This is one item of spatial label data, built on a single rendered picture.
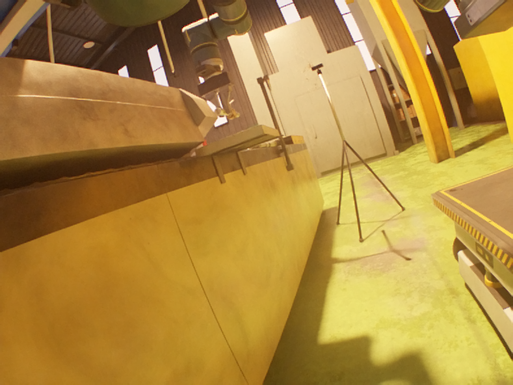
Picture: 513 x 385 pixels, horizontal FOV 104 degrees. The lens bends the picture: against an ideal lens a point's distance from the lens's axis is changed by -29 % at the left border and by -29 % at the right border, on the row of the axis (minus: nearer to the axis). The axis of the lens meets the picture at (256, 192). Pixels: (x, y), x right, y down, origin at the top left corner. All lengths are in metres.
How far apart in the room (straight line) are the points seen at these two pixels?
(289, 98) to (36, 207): 6.25
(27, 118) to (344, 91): 6.15
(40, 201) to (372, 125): 6.17
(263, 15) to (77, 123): 10.87
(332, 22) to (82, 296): 10.61
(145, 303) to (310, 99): 6.06
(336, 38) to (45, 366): 10.47
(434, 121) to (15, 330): 4.26
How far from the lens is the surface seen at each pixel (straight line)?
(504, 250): 0.73
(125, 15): 0.24
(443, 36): 11.33
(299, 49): 7.95
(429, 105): 4.21
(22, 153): 0.44
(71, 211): 0.45
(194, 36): 1.12
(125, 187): 0.54
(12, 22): 0.70
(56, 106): 0.52
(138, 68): 13.46
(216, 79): 1.06
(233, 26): 1.10
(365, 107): 6.33
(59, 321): 0.42
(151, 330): 0.53
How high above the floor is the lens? 0.69
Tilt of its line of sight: 5 degrees down
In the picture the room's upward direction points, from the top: 19 degrees counter-clockwise
